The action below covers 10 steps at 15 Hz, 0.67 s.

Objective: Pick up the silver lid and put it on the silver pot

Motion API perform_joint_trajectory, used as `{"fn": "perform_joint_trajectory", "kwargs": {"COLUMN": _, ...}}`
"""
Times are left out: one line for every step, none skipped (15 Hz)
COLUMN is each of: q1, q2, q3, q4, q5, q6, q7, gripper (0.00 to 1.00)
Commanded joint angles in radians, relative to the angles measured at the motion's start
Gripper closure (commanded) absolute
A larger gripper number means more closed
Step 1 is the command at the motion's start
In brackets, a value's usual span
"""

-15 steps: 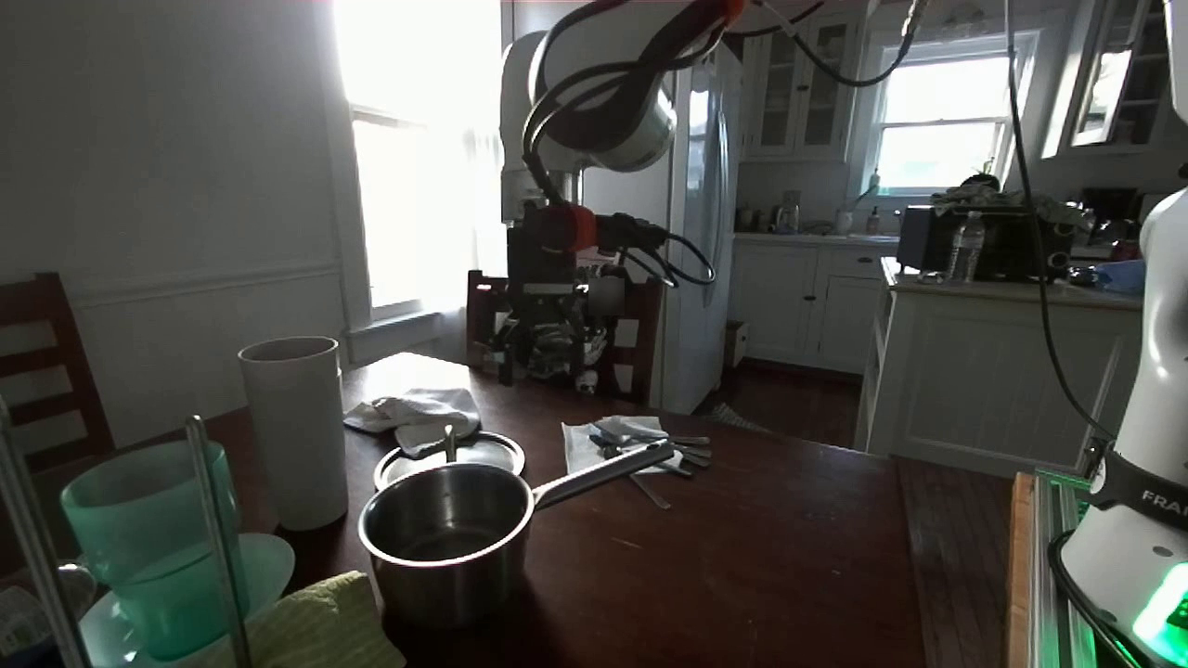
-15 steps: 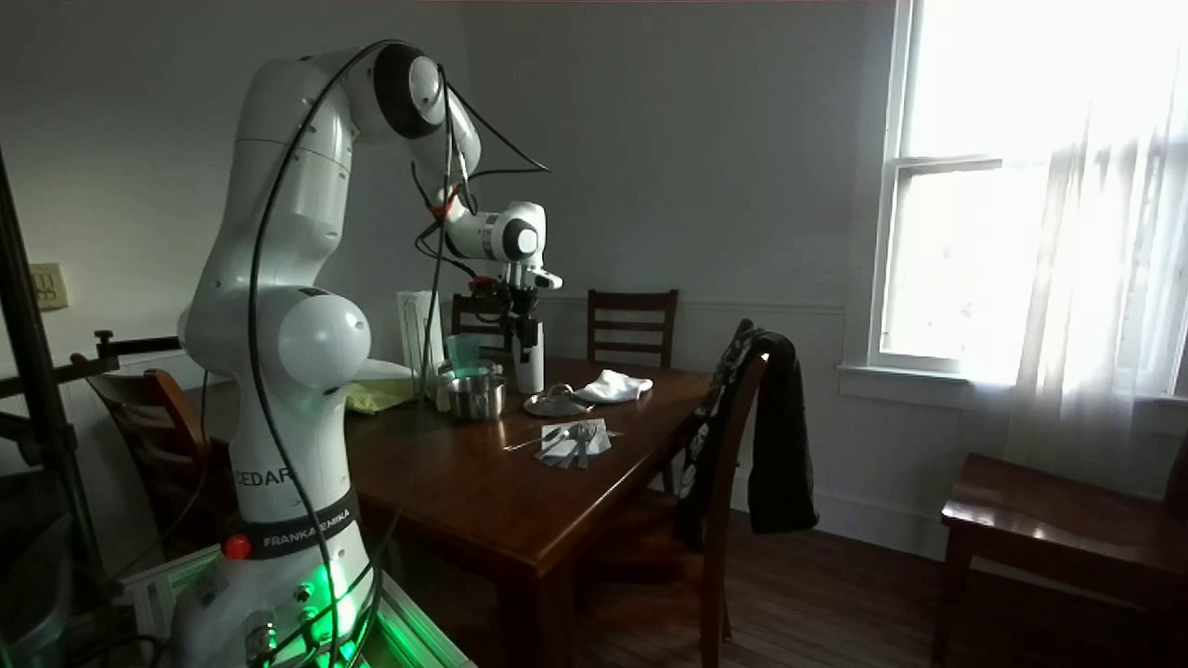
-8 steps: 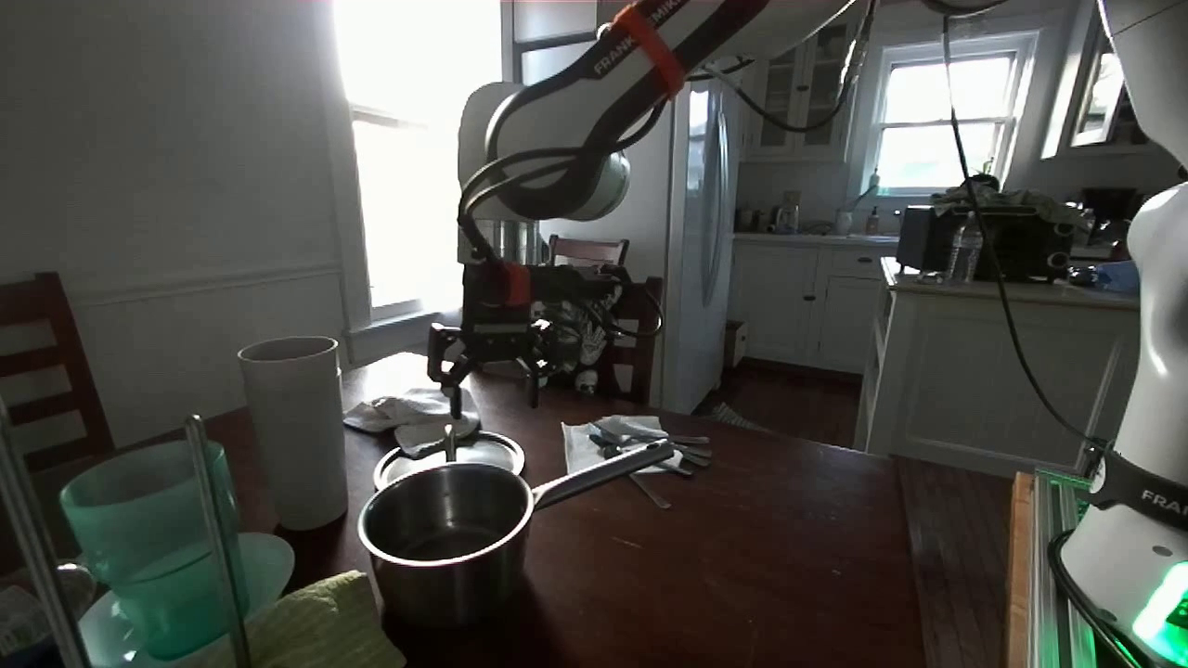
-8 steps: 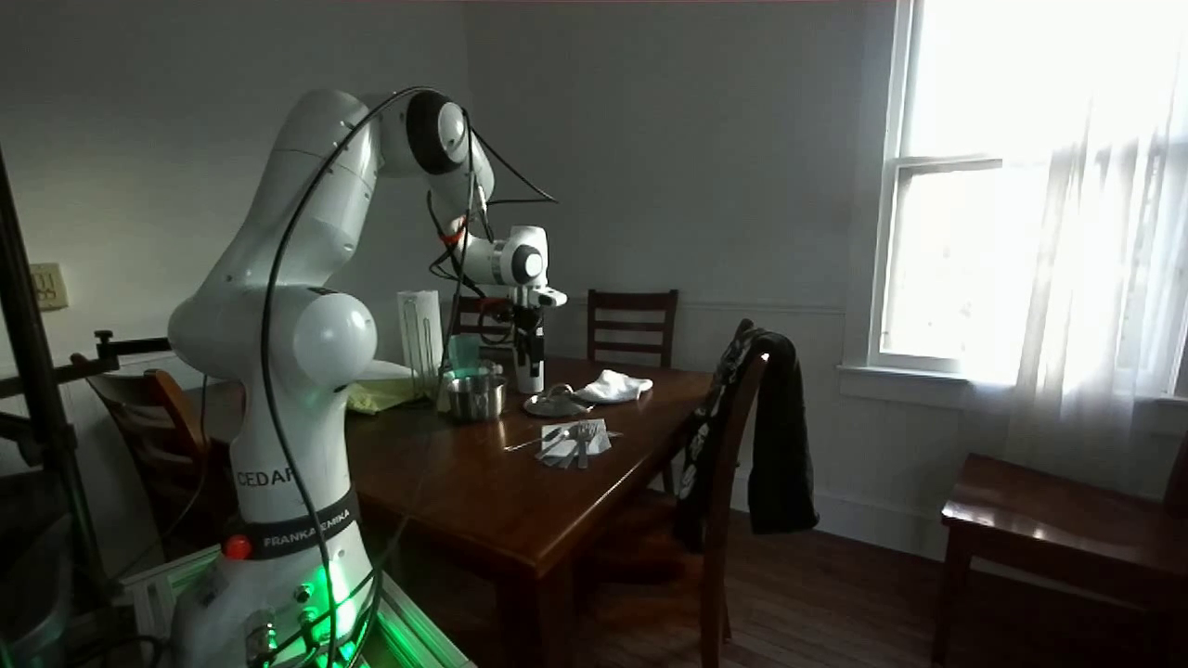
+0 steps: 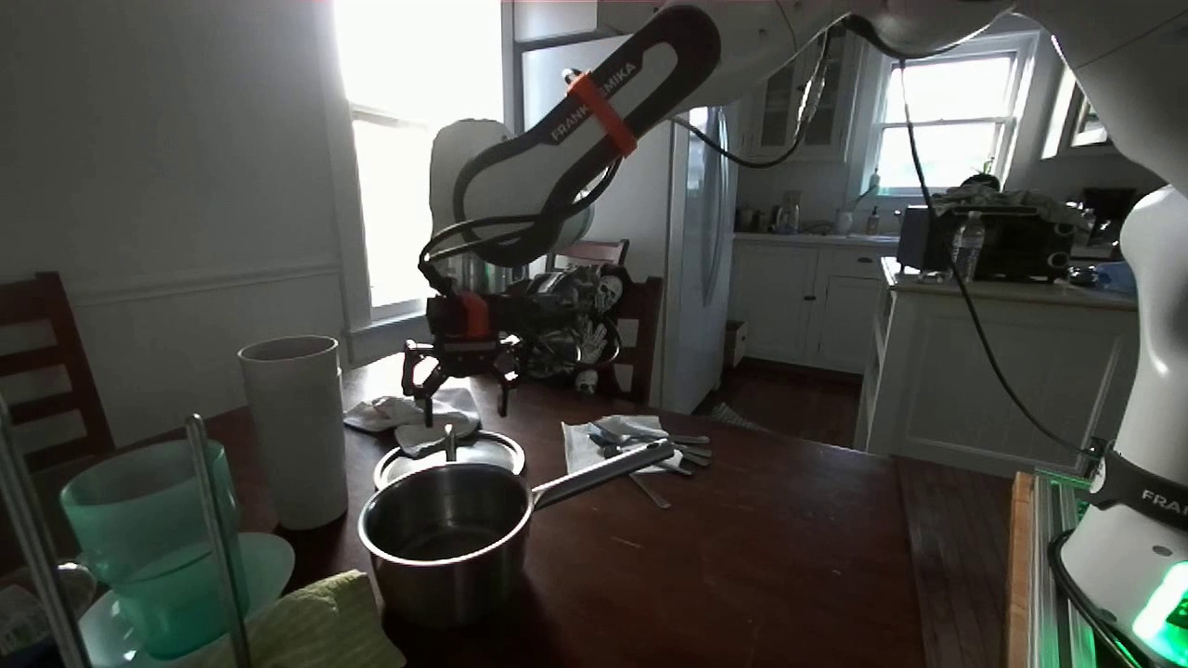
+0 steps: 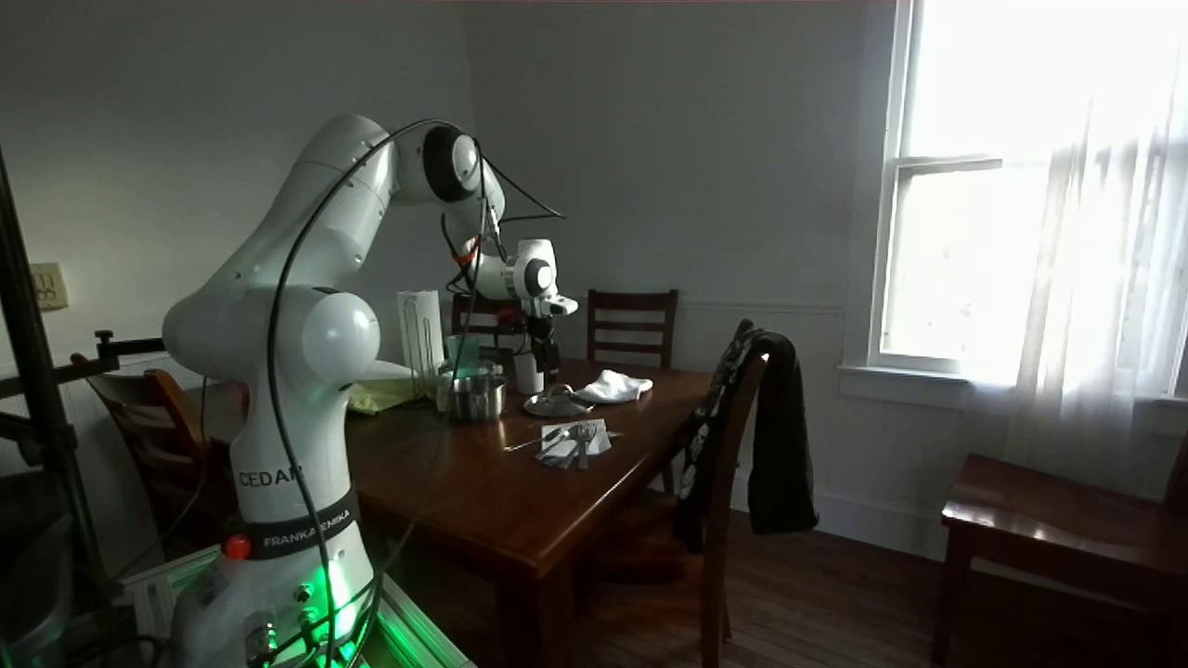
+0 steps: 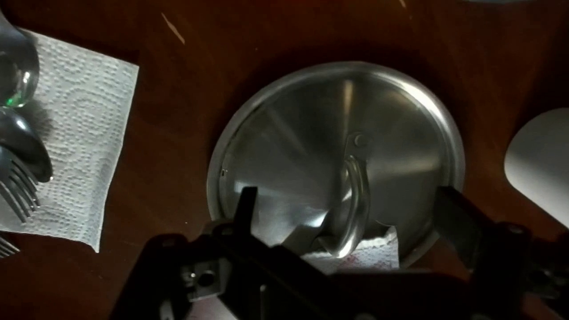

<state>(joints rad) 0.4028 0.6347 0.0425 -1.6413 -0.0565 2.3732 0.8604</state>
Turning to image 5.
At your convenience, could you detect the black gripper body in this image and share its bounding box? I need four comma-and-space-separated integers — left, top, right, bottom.
422, 288, 508, 379

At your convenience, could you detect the silver pot lid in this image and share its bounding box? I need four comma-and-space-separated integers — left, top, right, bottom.
366, 421, 531, 495

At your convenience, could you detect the crumpled white cloth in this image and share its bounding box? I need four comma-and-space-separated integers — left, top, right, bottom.
341, 382, 488, 455

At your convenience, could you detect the black jacket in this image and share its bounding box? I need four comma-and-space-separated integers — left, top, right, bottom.
490, 264, 639, 390

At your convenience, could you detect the white paper napkin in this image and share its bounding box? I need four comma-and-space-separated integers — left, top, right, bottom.
557, 413, 680, 483

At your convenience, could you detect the white cylindrical roll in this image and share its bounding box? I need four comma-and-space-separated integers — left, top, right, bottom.
233, 329, 353, 535

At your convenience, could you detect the wooden chair with jacket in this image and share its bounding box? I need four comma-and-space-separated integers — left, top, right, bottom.
541, 239, 668, 402

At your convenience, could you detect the large bright window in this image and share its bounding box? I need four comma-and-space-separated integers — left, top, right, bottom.
331, 0, 508, 328

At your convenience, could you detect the white refrigerator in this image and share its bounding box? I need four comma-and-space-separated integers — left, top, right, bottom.
508, 29, 744, 421

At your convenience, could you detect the teal plate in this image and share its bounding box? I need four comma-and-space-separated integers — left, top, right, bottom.
74, 531, 302, 668

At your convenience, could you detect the yellow-green cloth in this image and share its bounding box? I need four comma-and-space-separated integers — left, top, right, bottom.
182, 567, 412, 668

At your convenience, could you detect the teal plastic cup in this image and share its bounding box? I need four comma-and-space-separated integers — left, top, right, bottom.
120, 542, 251, 661
57, 438, 240, 588

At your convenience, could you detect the white kitchen cabinet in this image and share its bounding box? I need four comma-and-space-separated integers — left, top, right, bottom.
729, 229, 901, 379

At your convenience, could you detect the dark wooden chair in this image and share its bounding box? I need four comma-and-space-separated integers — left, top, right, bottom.
0, 269, 120, 475

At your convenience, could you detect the white kitchen island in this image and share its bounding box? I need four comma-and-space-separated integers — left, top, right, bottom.
855, 257, 1144, 483

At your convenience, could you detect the black countertop appliance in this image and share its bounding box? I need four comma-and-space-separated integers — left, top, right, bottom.
895, 182, 1097, 285

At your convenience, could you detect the robot mounting platform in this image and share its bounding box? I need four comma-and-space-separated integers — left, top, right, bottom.
1001, 469, 1097, 668

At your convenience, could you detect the small kitchen window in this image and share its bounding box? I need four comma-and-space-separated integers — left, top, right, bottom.
1041, 66, 1113, 160

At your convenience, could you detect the silver pot with long handle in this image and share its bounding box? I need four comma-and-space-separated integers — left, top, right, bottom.
353, 434, 680, 632

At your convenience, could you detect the red cable strap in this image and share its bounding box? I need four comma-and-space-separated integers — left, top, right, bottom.
563, 72, 642, 160

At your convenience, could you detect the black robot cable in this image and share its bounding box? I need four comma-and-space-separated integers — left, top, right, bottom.
416, 14, 1105, 469

